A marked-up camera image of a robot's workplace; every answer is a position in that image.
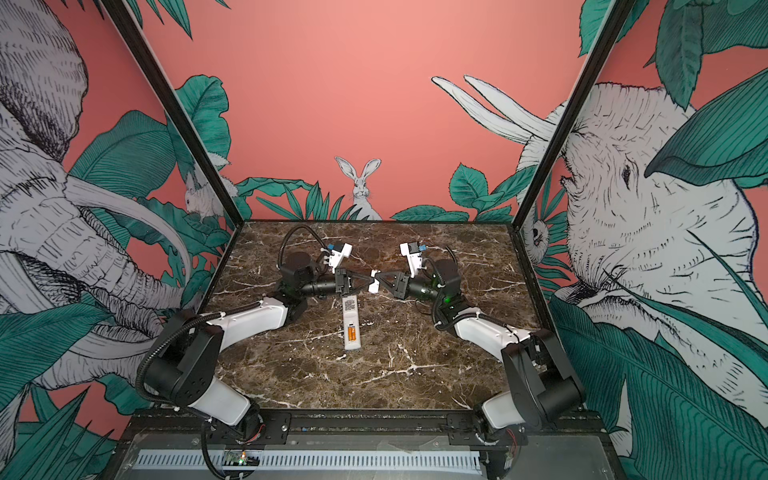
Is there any black corner frame post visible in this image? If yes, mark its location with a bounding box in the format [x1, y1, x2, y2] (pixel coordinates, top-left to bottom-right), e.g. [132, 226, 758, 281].
[512, 0, 635, 233]
[100, 0, 245, 228]

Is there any black right corner frame post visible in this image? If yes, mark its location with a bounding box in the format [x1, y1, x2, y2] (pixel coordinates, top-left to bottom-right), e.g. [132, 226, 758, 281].
[512, 0, 635, 233]

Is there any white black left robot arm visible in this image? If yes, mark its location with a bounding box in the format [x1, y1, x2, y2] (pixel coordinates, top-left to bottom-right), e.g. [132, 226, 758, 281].
[135, 253, 375, 441]

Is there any white battery cover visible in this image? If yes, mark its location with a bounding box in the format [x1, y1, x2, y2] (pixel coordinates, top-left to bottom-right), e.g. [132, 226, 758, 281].
[368, 270, 380, 294]

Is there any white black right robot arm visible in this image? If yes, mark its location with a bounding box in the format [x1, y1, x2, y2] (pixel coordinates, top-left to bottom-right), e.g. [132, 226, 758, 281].
[372, 259, 585, 443]

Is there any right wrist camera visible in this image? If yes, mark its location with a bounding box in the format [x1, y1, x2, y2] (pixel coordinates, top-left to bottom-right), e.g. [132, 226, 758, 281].
[400, 241, 426, 278]

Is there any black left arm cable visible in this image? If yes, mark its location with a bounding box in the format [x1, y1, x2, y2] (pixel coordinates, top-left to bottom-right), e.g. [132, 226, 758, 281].
[277, 224, 328, 268]

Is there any white slotted cable duct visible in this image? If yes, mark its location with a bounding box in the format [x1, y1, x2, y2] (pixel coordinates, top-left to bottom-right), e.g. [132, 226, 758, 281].
[131, 449, 483, 475]

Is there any black left corner frame post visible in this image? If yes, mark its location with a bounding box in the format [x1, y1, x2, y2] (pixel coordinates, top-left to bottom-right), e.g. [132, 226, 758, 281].
[100, 0, 245, 228]

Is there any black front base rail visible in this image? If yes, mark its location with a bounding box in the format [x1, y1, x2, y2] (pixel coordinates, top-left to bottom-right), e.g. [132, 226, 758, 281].
[119, 409, 607, 448]

